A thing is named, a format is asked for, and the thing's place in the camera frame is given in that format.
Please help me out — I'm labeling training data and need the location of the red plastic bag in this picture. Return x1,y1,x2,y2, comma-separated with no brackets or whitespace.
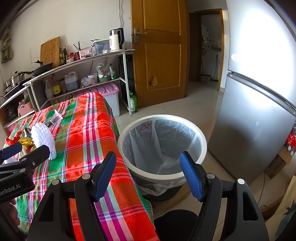
5,132,22,146

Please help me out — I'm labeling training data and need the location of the yellow snack wrapper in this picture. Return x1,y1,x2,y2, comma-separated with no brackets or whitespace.
18,138,36,152

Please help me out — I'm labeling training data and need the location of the white foam fruit net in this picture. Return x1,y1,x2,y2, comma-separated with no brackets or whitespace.
31,123,57,160

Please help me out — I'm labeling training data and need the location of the clear plastic cup with lid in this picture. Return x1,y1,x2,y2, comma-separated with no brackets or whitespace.
49,109,63,126

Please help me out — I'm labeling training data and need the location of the green snack wrapper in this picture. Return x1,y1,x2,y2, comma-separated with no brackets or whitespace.
22,127,31,138

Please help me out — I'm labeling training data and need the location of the white trash bin with liner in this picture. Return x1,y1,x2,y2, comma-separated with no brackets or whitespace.
118,114,207,202

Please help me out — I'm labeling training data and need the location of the white metal kitchen shelf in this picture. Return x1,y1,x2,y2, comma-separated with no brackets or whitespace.
0,48,136,128

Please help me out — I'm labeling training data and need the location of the person's left hand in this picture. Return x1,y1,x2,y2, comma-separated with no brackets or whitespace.
9,199,20,226

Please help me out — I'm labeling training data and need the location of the pink woven basket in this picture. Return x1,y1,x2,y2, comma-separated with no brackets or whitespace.
18,101,33,116

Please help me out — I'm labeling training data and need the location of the colourful plaid tablecloth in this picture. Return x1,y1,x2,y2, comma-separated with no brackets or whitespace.
8,92,158,240

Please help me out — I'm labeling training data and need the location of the cooking oil bottle red cap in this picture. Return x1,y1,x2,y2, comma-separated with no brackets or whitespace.
51,74,61,97

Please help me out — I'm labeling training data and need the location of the steel pot with lid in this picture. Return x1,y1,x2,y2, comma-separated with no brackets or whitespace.
4,71,25,94

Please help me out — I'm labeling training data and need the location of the cardboard box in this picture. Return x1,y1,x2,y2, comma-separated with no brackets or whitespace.
264,145,295,180

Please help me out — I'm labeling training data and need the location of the silver refrigerator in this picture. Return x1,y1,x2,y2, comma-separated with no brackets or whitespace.
208,1,295,184

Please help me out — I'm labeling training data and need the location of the black frying pan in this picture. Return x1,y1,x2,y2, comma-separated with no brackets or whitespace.
20,61,53,77

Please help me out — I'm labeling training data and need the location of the white plastic jug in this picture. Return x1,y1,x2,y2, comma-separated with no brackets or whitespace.
65,71,79,91

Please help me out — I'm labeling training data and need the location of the hanging cloth bag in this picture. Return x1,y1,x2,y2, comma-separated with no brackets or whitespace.
1,27,13,63

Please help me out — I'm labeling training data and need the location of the green bottle on floor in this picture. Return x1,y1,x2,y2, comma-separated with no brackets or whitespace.
129,92,138,113

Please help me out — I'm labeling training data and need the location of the purple lid storage box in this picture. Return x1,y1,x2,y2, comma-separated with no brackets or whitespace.
76,83,120,117

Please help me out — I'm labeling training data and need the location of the wooden cutting board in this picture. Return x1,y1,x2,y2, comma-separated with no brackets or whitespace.
40,37,60,68

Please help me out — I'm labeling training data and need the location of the dark soy sauce bottle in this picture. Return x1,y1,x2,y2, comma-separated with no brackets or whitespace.
62,46,68,64

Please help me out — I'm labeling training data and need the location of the pink utensil holder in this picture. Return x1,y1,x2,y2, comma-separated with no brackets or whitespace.
79,46,93,60

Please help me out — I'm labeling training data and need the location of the clear storage container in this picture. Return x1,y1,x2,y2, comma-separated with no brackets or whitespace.
92,39,110,55

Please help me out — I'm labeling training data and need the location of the white electric kettle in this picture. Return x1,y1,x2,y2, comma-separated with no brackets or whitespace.
109,27,125,51

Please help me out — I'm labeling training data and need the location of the wooden door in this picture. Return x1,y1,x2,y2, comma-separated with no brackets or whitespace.
130,1,189,108

